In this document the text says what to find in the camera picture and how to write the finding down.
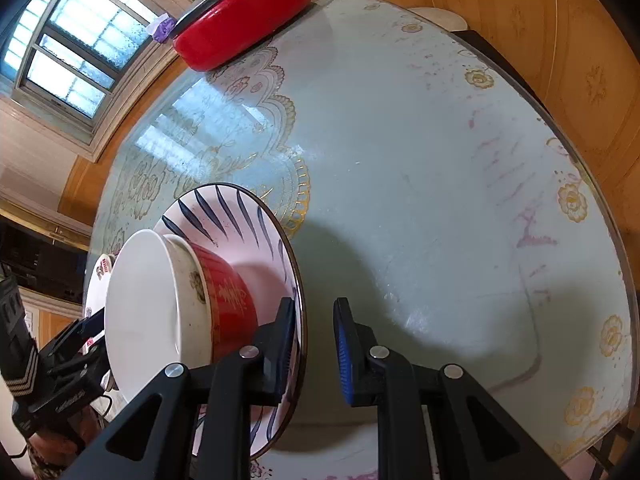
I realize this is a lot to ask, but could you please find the purple tissue box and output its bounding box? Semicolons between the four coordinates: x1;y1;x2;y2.
149;14;177;43

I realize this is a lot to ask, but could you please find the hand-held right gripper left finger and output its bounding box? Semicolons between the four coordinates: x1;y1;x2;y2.
65;296;297;480

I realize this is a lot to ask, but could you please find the white bear print bowl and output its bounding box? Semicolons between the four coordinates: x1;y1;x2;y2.
104;229;216;406

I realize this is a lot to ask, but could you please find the white round stool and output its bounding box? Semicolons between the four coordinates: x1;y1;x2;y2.
409;6;468;32

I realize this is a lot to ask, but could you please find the window with marble frame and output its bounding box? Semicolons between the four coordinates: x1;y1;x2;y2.
0;0;196;161

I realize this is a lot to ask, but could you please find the person's left hand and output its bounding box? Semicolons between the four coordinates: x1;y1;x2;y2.
27;404;109;478

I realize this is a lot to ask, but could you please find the white plate with red marks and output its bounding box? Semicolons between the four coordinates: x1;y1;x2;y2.
83;254;126;403

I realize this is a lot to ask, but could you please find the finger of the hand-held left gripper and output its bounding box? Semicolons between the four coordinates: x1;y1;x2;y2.
47;307;108;362

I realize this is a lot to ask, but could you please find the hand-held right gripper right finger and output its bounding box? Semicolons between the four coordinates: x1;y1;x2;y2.
333;296;568;480

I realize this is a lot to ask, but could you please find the blue striped white bowl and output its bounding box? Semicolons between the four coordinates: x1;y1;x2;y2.
152;183;307;461

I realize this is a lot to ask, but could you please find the red electric pot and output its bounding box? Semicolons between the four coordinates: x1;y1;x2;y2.
172;0;312;72

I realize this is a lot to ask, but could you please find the red bowl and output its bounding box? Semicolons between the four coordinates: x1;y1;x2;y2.
162;234;259;363

